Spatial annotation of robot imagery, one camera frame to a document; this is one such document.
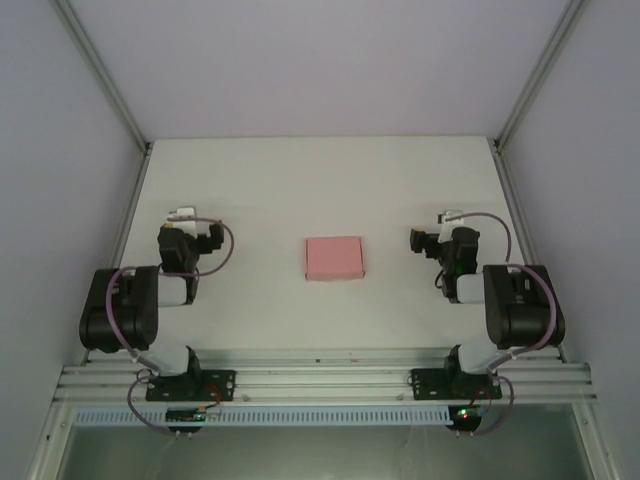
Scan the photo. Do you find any pink paper box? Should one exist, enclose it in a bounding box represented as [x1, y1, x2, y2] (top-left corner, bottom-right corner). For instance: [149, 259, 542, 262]
[303, 235, 367, 282]

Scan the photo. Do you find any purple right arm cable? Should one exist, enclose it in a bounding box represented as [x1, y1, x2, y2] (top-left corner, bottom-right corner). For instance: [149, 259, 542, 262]
[444, 212, 559, 437]

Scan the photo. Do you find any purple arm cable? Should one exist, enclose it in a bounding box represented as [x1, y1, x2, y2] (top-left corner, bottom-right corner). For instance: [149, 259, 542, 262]
[444, 212, 559, 437]
[104, 215, 237, 437]

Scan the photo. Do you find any aluminium table side rail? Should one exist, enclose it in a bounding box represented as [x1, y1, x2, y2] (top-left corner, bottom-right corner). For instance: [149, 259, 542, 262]
[79, 141, 153, 366]
[491, 141, 564, 364]

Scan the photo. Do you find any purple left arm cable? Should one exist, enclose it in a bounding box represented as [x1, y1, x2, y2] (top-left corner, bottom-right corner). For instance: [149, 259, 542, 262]
[104, 215, 237, 437]

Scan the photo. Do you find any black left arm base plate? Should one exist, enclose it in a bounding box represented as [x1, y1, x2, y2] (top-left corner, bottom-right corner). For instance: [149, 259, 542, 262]
[145, 368, 237, 401]

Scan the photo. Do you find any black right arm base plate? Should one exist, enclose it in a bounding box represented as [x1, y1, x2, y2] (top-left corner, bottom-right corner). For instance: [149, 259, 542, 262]
[410, 368, 503, 401]

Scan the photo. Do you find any aluminium frame post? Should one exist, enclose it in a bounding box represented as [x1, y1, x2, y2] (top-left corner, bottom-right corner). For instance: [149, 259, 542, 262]
[492, 0, 594, 151]
[48, 0, 153, 151]

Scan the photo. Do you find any aluminium rail beam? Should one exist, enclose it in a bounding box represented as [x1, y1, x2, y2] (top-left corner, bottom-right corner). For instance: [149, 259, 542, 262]
[52, 348, 599, 404]

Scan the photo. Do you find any slotted pale cable duct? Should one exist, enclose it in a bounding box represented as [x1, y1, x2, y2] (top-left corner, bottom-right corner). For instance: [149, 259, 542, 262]
[73, 405, 451, 426]

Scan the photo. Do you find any aluminium frame leg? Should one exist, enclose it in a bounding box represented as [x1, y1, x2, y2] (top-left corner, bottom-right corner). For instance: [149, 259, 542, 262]
[24, 403, 76, 480]
[573, 402, 622, 480]

